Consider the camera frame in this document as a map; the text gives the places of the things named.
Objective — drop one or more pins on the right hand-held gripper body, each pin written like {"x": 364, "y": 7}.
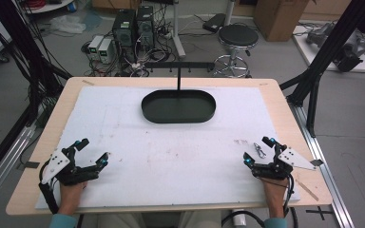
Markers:
{"x": 275, "y": 169}

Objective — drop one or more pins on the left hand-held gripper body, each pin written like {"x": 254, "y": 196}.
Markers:
{"x": 76, "y": 174}

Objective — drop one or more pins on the black hook stand with oval tray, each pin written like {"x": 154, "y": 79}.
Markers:
{"x": 178, "y": 106}

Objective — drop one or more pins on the person's left hand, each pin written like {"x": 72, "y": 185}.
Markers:
{"x": 71, "y": 196}

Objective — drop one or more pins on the person's right hand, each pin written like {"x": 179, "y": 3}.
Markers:
{"x": 275, "y": 196}

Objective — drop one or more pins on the thin wooden strip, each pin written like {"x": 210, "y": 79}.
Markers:
{"x": 307, "y": 190}

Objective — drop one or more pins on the black tape piece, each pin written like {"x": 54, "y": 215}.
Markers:
{"x": 31, "y": 164}
{"x": 316, "y": 162}

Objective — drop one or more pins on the white foam mat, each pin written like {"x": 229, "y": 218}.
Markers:
{"x": 158, "y": 152}

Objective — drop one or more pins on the grey bench power supply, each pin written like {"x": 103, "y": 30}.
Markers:
{"x": 105, "y": 50}
{"x": 95, "y": 46}

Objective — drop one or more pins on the black round stool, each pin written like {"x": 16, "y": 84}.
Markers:
{"x": 237, "y": 38}

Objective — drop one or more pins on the white board with grey devices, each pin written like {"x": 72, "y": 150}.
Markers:
{"x": 339, "y": 47}

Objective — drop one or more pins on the clear plastic bag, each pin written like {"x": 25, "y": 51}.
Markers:
{"x": 68, "y": 24}

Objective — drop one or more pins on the black computer tower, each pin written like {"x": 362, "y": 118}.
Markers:
{"x": 124, "y": 31}
{"x": 145, "y": 27}

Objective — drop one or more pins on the brown cardboard box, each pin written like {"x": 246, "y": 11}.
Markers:
{"x": 278, "y": 19}

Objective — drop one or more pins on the black power adapter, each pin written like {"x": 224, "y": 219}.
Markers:
{"x": 214, "y": 22}

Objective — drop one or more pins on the white desk leg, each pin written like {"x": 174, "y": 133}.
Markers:
{"x": 178, "y": 31}

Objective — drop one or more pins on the white round table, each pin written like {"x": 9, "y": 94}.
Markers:
{"x": 49, "y": 4}

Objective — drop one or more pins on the aluminium rail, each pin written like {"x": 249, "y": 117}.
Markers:
{"x": 3, "y": 164}
{"x": 323, "y": 164}

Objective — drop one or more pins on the black metal frame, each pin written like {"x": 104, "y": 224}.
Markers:
{"x": 22, "y": 57}
{"x": 323, "y": 63}

